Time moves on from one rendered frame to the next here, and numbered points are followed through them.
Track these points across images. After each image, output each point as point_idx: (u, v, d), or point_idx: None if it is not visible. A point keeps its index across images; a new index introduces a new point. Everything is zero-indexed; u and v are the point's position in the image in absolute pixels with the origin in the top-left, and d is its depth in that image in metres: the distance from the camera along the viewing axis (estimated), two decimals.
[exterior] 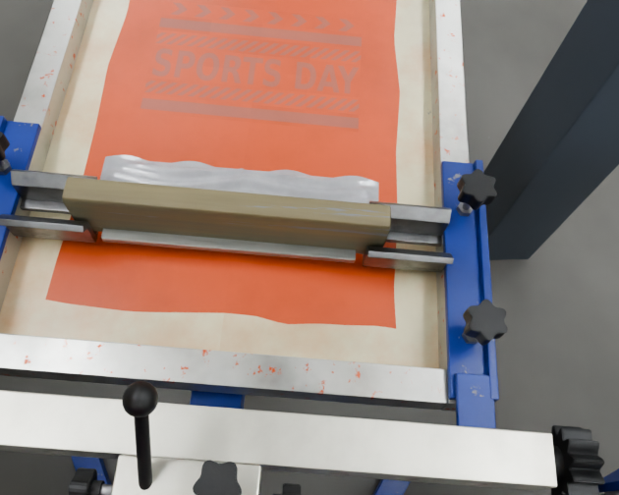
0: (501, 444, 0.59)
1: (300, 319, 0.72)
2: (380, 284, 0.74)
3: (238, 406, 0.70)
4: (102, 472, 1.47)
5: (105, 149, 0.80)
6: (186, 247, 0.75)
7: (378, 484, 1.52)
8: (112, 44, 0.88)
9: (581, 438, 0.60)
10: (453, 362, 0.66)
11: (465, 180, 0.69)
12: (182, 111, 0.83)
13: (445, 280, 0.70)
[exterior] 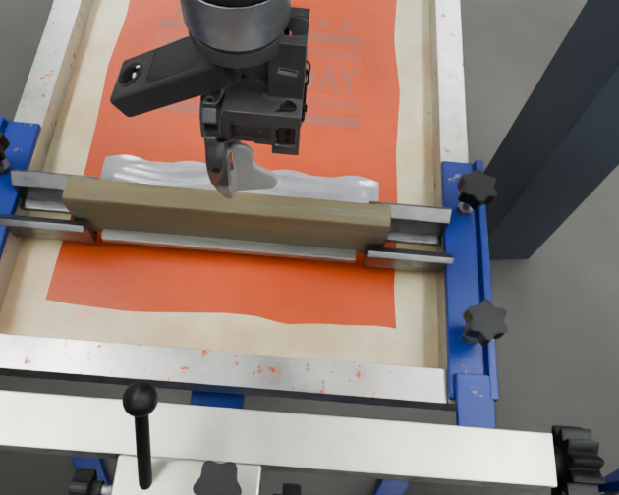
0: (501, 444, 0.59)
1: (300, 319, 0.72)
2: (380, 284, 0.74)
3: (238, 406, 0.70)
4: (102, 472, 1.47)
5: (105, 149, 0.80)
6: (186, 247, 0.75)
7: (378, 484, 1.52)
8: (112, 44, 0.88)
9: (581, 438, 0.60)
10: (453, 362, 0.66)
11: (465, 180, 0.69)
12: (182, 111, 0.83)
13: (445, 280, 0.70)
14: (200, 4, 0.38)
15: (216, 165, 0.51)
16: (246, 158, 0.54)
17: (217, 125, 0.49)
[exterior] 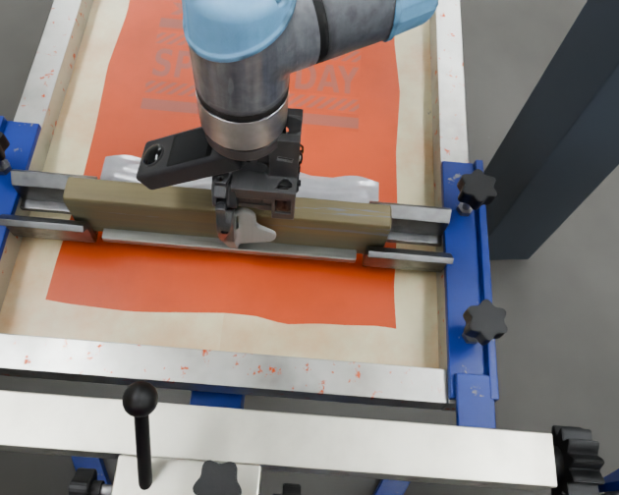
0: (501, 444, 0.59)
1: (300, 319, 0.72)
2: (380, 284, 0.74)
3: (238, 406, 0.70)
4: (102, 472, 1.47)
5: (105, 149, 0.80)
6: (186, 247, 0.75)
7: (378, 484, 1.52)
8: (112, 44, 0.88)
9: (581, 438, 0.60)
10: (453, 362, 0.66)
11: (465, 180, 0.69)
12: (182, 111, 0.83)
13: (445, 280, 0.70)
14: (216, 119, 0.47)
15: (225, 229, 0.61)
16: (249, 220, 0.63)
17: (226, 197, 0.59)
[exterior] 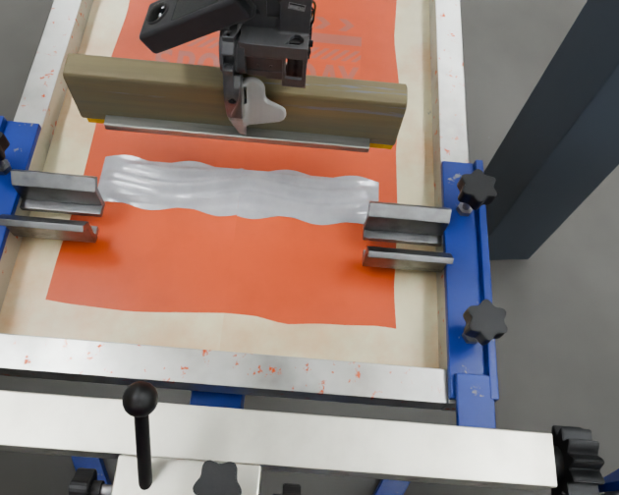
0: (501, 444, 0.59)
1: (300, 319, 0.72)
2: (380, 284, 0.74)
3: (238, 406, 0.70)
4: (102, 472, 1.47)
5: (105, 149, 0.80)
6: (186, 247, 0.75)
7: (378, 484, 1.52)
8: (112, 44, 0.88)
9: (581, 438, 0.60)
10: (453, 362, 0.66)
11: (465, 180, 0.69)
12: None
13: (445, 280, 0.70)
14: None
15: (233, 96, 0.58)
16: (257, 92, 0.60)
17: (234, 58, 0.55)
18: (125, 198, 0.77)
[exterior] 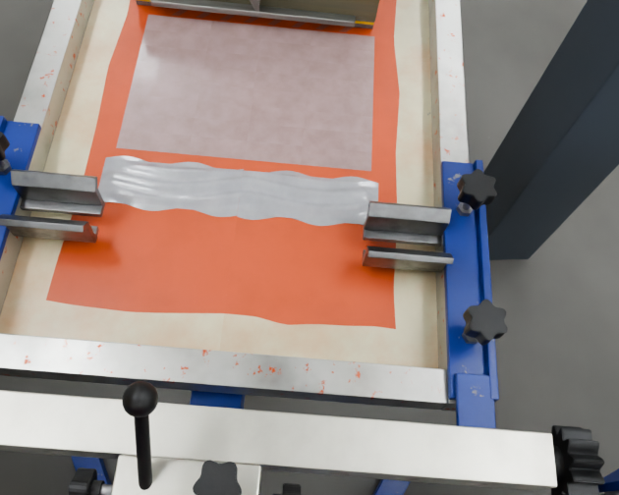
0: (501, 444, 0.59)
1: (300, 320, 0.72)
2: (380, 285, 0.75)
3: (238, 406, 0.70)
4: (102, 472, 1.47)
5: (105, 150, 0.80)
6: (186, 248, 0.75)
7: (378, 484, 1.52)
8: (112, 45, 0.88)
9: (581, 438, 0.60)
10: (453, 362, 0.66)
11: (465, 180, 0.69)
12: None
13: (445, 280, 0.70)
14: None
15: None
16: None
17: None
18: (125, 199, 0.77)
